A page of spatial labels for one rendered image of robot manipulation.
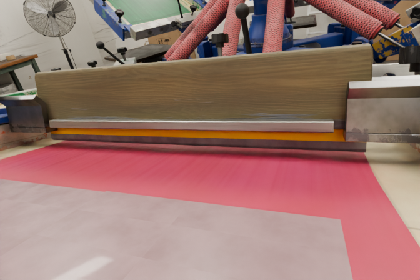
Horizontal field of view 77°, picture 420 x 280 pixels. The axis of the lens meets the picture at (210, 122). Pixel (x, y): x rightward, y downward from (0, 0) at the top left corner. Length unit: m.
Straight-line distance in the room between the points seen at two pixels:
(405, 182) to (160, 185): 0.19
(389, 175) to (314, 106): 0.08
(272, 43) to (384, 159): 0.50
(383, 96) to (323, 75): 0.05
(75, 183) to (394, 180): 0.26
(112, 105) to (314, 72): 0.23
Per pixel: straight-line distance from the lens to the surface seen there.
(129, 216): 0.19
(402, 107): 0.26
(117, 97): 0.34
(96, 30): 5.83
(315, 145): 0.28
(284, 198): 0.20
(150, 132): 0.34
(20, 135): 0.49
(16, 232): 0.21
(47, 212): 0.23
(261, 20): 1.05
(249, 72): 0.27
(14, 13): 4.95
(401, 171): 0.27
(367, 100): 0.26
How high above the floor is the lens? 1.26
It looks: 26 degrees down
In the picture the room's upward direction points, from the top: 10 degrees counter-clockwise
